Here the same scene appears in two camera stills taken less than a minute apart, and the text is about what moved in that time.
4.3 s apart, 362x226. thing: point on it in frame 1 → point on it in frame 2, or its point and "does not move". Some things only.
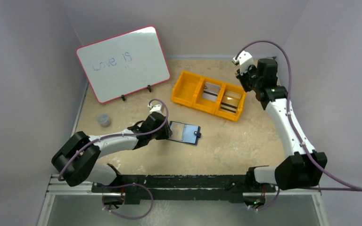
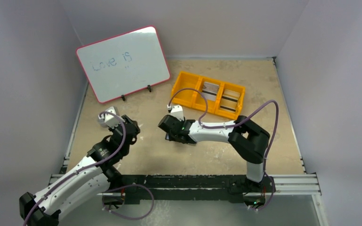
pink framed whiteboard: [123, 64] does not move
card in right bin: [230, 101] does not move
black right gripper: [242, 80] → [165, 125]
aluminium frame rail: [57, 186] does not move
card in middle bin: [210, 91] does not move
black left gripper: [166, 130] → [132, 125]
